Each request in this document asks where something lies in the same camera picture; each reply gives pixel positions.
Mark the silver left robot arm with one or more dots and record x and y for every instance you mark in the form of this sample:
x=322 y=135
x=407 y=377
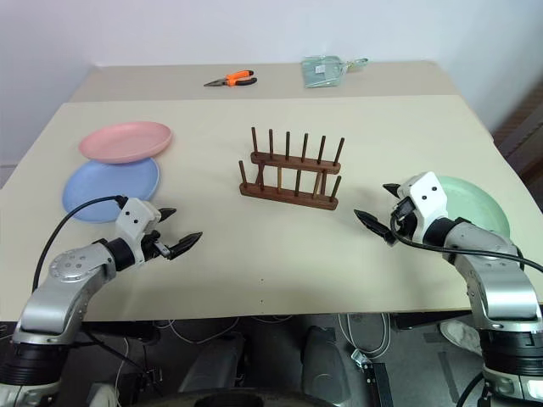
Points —
x=63 y=292

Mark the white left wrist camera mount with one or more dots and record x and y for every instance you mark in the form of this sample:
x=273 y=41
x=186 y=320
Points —
x=131 y=216

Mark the black metal bracket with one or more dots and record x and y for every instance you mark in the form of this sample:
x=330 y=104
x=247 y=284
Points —
x=375 y=381

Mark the dark grey rounded shape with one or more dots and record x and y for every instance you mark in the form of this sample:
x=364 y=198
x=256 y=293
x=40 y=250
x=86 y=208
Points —
x=328 y=369
x=214 y=364

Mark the white shoe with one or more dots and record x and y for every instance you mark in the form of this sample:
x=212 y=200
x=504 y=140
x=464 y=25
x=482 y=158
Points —
x=462 y=335

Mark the wooden dish rack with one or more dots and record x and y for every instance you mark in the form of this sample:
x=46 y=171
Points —
x=288 y=197

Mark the blue plate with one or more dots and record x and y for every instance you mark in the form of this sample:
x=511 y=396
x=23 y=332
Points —
x=102 y=186

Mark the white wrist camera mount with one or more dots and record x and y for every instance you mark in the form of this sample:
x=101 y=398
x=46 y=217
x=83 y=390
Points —
x=428 y=195
x=131 y=216

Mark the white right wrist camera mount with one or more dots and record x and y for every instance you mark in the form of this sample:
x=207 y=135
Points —
x=428 y=195

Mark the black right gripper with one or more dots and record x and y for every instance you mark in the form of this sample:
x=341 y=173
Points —
x=405 y=224

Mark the dark brown wooden furniture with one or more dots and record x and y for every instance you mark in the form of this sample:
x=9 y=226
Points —
x=524 y=135

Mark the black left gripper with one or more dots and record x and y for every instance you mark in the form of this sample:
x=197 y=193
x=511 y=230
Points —
x=153 y=248

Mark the pink plate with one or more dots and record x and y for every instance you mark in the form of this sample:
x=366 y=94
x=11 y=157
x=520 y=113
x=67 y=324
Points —
x=125 y=142

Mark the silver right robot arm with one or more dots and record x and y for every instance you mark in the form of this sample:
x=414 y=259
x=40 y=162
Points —
x=505 y=292

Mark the green plate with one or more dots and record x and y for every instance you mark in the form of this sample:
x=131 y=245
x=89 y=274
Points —
x=471 y=203

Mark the clear plastic bag packet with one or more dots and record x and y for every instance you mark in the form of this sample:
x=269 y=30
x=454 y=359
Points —
x=321 y=72

